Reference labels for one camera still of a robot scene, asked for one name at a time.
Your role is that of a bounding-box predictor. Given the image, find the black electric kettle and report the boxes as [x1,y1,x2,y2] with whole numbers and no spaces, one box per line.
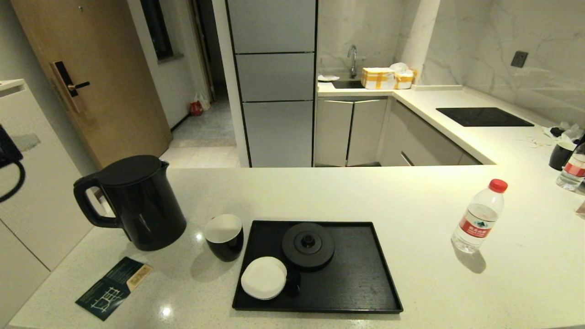
[74,155,187,251]

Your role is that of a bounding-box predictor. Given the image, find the black cup white inside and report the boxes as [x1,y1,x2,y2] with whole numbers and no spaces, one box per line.
[204,214,245,263]

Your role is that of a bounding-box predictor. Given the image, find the clear plastic water bottle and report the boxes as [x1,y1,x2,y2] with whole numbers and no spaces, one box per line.
[556,142,585,191]
[451,179,508,254]

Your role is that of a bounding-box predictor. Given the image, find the black kettle power base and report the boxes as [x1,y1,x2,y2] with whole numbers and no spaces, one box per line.
[282,222,335,273]

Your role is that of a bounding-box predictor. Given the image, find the brown wooden door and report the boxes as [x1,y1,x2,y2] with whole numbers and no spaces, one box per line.
[10,0,173,170]

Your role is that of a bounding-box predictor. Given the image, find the dark green folded brochure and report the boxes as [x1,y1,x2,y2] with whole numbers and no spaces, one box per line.
[76,256,154,321]

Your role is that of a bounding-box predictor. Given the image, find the dark window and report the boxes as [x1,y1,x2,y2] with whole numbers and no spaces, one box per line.
[140,0,175,61]

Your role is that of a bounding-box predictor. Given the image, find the tall grey panel cabinet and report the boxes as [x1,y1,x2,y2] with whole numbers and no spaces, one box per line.
[225,0,318,168]

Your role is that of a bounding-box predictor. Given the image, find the white round saucer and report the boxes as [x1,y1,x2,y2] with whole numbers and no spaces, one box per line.
[241,256,288,301]

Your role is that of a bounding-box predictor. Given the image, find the grey sink base cabinet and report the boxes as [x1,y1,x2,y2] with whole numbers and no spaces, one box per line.
[315,96,389,167]

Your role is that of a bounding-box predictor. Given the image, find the large yellow-taped cardboard box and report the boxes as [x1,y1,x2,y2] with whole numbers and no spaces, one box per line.
[361,68,396,90]

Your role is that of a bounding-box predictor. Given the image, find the black rectangular serving tray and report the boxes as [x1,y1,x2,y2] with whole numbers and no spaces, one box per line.
[232,221,404,314]

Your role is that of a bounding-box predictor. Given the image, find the small yellow-taped cardboard box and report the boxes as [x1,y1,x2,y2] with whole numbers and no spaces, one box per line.
[395,70,417,90]

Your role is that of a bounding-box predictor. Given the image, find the grey counter drawer cabinet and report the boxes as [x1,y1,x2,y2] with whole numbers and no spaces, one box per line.
[379,100,483,166]

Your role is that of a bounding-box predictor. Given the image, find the black induction cooktop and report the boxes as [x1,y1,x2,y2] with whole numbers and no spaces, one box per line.
[436,107,535,127]

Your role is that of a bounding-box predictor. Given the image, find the black mug white rim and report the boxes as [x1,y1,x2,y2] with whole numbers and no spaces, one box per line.
[549,141,576,171]

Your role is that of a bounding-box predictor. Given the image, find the crumpled clear wrappers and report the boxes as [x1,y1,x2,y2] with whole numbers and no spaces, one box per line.
[542,122,585,144]

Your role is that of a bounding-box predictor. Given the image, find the black left camera cable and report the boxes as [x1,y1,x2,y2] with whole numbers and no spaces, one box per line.
[0,160,26,203]

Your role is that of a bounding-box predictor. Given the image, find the black door lock handle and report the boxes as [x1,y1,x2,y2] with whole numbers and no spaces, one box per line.
[49,61,91,114]

